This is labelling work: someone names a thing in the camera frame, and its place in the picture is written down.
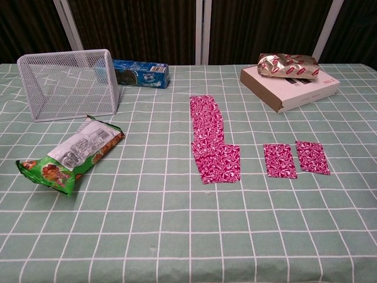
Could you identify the blue cookie package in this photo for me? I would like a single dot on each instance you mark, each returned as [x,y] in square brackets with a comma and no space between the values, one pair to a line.
[144,75]

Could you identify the dark ribbed partition panel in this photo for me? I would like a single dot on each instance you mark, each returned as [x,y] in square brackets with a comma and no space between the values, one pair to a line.
[259,26]
[359,29]
[29,26]
[132,26]

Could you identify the clear plastic box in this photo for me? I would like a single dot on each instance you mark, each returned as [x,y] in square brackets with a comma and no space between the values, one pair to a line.
[67,85]

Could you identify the pink candy strip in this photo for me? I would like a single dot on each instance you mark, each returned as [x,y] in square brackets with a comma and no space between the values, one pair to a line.
[212,147]

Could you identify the white partition post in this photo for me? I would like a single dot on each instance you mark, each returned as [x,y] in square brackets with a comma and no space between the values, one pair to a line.
[202,29]
[70,23]
[328,26]

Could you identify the gold red foil bag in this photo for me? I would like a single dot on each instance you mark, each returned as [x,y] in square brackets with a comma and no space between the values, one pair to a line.
[285,66]

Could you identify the green white checked tablecloth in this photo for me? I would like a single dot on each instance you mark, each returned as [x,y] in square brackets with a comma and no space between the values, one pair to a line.
[176,230]

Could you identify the pink flat box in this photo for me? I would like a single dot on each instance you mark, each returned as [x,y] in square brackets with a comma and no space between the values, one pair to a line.
[297,91]

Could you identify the green white snack bag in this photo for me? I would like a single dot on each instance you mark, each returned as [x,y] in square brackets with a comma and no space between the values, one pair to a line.
[76,147]

